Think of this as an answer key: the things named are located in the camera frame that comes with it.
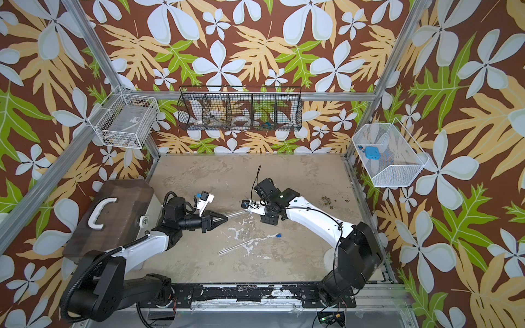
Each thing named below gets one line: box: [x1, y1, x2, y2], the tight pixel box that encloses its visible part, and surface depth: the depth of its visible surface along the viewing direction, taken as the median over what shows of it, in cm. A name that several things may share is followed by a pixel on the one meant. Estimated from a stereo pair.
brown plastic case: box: [62, 179, 155, 264], surface depth 75 cm
